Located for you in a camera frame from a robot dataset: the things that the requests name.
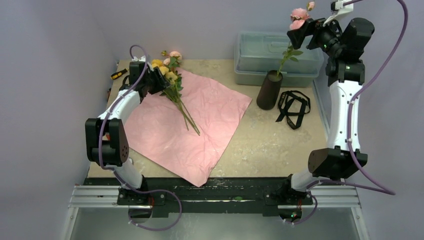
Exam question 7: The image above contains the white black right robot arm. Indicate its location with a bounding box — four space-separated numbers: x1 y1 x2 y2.
280 17 375 204

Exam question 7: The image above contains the aluminium rail frame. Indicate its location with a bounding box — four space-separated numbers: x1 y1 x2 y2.
59 61 370 240

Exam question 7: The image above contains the green translucent plastic storage box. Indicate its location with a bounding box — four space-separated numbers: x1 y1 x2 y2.
234 31 324 88

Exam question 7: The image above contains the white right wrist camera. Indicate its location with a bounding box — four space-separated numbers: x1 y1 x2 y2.
323 0 354 26

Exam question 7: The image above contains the yellow black handled screwdriver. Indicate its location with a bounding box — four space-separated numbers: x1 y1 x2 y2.
110 68 128 80

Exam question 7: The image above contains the black ribbon with gold lettering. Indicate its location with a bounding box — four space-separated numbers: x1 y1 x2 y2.
275 90 312 131

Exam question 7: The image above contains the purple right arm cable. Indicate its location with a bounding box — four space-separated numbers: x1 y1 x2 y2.
283 0 410 226

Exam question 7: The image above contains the pink wrapping paper sheet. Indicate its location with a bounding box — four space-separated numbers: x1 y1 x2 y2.
124 69 252 187

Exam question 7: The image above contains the dark cylindrical vase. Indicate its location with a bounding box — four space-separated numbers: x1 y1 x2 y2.
256 70 283 111

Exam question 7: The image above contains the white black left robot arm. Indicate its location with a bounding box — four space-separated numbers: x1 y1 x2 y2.
85 60 170 205

